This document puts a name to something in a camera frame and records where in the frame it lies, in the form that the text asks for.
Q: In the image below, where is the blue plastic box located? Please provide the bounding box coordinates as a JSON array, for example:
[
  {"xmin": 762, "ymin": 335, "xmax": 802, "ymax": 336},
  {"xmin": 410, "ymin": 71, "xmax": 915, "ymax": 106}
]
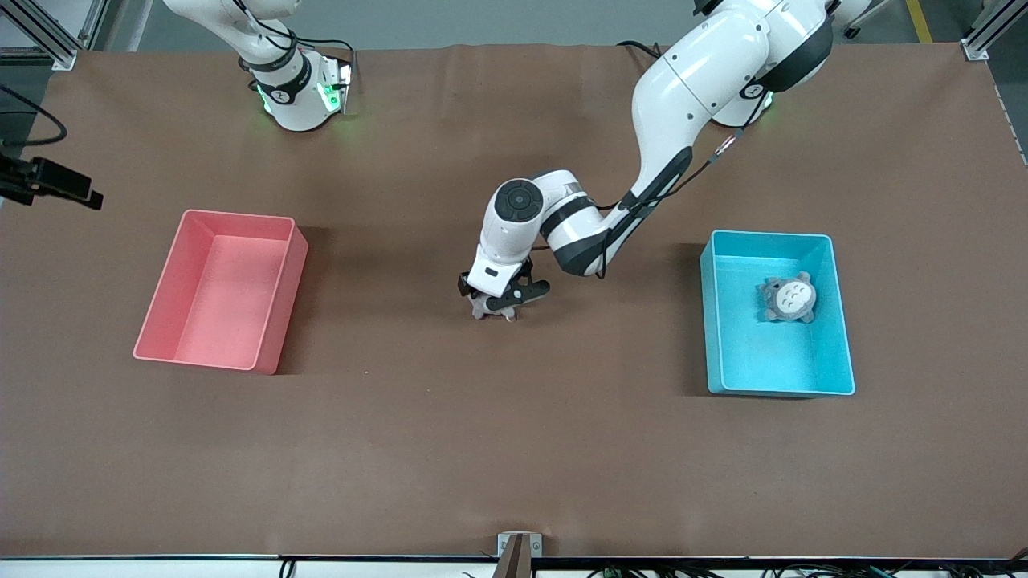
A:
[{"xmin": 699, "ymin": 230, "xmax": 856, "ymax": 398}]

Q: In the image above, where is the plain grey plush toy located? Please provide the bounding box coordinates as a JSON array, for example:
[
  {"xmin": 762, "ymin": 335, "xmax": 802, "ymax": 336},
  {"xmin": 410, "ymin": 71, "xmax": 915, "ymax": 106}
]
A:
[{"xmin": 470, "ymin": 293, "xmax": 520, "ymax": 324}]

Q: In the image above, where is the aluminium frame post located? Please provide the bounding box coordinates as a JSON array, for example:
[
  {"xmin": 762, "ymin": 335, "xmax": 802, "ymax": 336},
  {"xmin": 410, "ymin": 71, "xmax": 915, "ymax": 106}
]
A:
[
  {"xmin": 0, "ymin": 0, "xmax": 111, "ymax": 71},
  {"xmin": 960, "ymin": 0, "xmax": 1028, "ymax": 61}
]

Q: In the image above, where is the silver bracket with brown post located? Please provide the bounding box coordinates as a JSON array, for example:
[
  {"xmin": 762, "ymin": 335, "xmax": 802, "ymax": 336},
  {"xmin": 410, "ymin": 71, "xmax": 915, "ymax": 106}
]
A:
[{"xmin": 496, "ymin": 531, "xmax": 543, "ymax": 578}]

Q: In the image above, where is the brown paper table cover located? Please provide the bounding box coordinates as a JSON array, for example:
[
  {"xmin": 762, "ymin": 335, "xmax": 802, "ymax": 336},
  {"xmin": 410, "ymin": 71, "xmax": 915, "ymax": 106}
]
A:
[{"xmin": 0, "ymin": 42, "xmax": 1028, "ymax": 560}]

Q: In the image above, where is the pink plastic box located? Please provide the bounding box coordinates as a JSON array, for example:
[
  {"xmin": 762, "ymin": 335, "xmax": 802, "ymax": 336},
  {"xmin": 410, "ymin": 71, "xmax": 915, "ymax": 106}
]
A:
[{"xmin": 133, "ymin": 209, "xmax": 309, "ymax": 376}]

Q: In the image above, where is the white chair leg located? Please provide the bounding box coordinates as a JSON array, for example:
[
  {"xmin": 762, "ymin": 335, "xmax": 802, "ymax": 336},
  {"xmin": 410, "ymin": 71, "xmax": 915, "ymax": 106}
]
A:
[{"xmin": 843, "ymin": 0, "xmax": 892, "ymax": 39}]

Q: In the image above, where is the black right base cable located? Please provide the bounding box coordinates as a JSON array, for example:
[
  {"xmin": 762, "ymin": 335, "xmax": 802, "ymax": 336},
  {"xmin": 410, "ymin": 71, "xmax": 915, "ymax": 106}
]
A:
[{"xmin": 299, "ymin": 38, "xmax": 359, "ymax": 67}]

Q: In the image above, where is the grey plush toy white belly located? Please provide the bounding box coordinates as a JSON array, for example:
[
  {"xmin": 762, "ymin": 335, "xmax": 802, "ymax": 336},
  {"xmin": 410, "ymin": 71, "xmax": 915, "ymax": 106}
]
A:
[{"xmin": 760, "ymin": 271, "xmax": 818, "ymax": 324}]

